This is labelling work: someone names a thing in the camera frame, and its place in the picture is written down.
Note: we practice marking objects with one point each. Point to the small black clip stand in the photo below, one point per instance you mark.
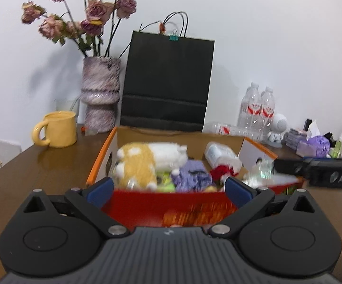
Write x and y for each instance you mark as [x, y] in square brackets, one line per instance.
[308, 124]

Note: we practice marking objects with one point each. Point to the green packet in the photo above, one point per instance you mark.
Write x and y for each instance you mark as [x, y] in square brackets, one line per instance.
[166, 183]

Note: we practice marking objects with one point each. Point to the white robot figurine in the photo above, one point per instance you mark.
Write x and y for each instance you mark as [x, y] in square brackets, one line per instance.
[278, 127]

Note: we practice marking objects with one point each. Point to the stack of purple packets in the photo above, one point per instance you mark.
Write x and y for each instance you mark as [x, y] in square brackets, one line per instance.
[295, 138]

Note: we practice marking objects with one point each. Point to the purple mottled ceramic vase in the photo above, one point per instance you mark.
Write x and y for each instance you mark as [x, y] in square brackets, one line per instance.
[100, 91]

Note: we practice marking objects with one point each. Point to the clear plastic wrapper scrap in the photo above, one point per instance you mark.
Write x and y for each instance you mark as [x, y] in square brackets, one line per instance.
[90, 131]

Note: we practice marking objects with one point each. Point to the white plastic bottle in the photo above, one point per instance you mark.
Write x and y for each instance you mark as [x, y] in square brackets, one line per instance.
[219, 155]

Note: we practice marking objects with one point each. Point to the black paper bag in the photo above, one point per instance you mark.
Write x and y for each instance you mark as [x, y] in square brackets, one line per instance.
[166, 85]

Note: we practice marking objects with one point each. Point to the crushed red-label water bottle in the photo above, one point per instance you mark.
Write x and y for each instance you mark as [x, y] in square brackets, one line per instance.
[227, 129]

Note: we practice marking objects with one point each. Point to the small clear glass cup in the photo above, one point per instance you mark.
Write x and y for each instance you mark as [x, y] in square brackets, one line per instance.
[261, 170]

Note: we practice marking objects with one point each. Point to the purple knitted cloth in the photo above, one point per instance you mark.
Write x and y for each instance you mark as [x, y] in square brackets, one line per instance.
[190, 176]

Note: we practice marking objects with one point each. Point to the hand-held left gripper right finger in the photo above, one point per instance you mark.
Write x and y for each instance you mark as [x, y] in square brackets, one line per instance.
[237, 190]

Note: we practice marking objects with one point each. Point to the tall red-label water bottle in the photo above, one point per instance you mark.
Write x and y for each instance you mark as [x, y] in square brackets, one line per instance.
[250, 109]

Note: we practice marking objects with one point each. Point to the corgi plush toy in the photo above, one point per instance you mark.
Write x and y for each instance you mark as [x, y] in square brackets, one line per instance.
[141, 162]

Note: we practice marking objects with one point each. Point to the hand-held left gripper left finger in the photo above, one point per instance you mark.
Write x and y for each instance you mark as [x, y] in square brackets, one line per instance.
[100, 190]

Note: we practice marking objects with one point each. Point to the purple tissue pack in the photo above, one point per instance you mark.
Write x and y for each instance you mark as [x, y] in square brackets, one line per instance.
[314, 146]

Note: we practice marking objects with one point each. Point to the dried rose bouquet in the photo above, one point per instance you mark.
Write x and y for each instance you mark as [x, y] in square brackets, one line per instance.
[95, 10]

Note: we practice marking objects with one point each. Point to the orange-edged cardboard box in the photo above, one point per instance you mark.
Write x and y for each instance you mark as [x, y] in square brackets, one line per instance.
[173, 207]

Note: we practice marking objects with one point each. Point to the small green spray bottle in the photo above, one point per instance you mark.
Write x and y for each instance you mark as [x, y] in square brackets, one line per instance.
[340, 146]

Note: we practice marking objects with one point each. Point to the clear drinking glass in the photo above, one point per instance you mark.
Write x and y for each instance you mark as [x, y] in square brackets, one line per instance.
[66, 105]

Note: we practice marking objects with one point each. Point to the yellow ceramic mug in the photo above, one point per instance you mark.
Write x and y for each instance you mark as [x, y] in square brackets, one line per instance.
[60, 131]

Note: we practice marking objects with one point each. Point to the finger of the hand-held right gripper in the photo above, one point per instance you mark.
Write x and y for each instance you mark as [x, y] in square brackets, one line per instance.
[289, 167]

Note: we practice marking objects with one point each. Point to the red and white plush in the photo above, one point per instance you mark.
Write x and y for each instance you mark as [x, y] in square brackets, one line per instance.
[222, 173]

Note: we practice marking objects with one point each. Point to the teal binder clip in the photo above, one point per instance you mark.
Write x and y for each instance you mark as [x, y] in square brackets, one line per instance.
[173, 38]

